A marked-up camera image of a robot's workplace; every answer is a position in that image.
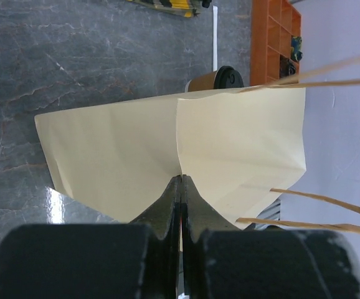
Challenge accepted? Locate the orange compartment organizer tray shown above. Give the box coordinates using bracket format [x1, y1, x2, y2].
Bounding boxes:
[250, 0, 301, 86]

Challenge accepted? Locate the white wrapped straw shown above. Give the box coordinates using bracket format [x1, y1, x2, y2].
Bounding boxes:
[212, 6, 218, 71]

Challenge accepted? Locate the brown paper bag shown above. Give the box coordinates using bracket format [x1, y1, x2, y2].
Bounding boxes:
[34, 53, 360, 239]

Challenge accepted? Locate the dark brown rolled sock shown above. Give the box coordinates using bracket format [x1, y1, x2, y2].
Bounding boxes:
[279, 57, 297, 78]

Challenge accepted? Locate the black plastic cup lid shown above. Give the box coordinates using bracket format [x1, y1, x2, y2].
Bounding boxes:
[214, 66, 244, 89]

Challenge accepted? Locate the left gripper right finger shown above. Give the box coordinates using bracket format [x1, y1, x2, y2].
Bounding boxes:
[181, 175, 360, 298]

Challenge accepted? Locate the camouflage folded cloth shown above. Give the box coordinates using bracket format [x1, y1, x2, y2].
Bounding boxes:
[129, 0, 212, 18]

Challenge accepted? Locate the blue yellow rolled sock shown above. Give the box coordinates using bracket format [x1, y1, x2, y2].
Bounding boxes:
[290, 36, 303, 62]

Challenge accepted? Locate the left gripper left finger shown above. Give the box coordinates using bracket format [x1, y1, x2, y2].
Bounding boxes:
[0, 176, 181, 298]

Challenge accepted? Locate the brown paper coffee cup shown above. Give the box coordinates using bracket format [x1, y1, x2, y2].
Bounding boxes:
[185, 65, 244, 93]

